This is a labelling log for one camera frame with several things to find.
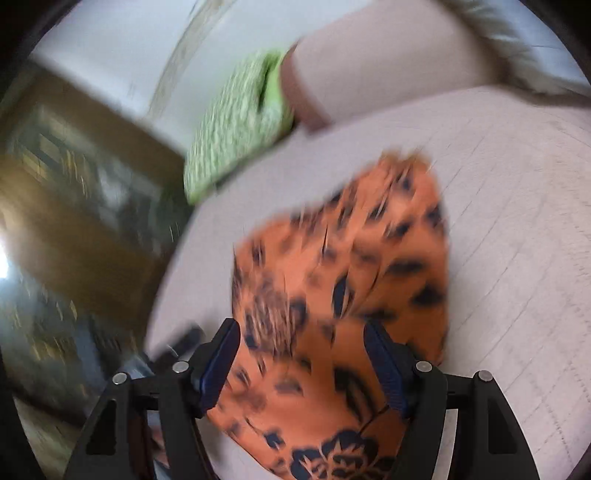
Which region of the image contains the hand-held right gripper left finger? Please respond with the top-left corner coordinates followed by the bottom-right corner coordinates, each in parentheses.
top-left (62, 318), bottom-right (242, 480)

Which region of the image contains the beige quilted sofa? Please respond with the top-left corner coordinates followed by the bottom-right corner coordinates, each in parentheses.
top-left (145, 0), bottom-right (591, 480)

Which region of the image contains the green patterned pillow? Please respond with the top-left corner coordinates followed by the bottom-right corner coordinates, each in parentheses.
top-left (184, 48), bottom-right (296, 204)

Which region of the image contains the grey cushion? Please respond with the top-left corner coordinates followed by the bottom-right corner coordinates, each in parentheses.
top-left (443, 0), bottom-right (591, 95)

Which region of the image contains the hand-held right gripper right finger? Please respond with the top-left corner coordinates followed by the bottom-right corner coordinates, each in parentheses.
top-left (362, 318), bottom-right (541, 480)

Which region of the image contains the orange black-print garment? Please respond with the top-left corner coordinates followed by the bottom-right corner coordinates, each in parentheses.
top-left (205, 150), bottom-right (451, 480)

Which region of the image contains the brown wooden cabinet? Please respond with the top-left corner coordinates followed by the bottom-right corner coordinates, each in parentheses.
top-left (0, 69), bottom-right (195, 324)

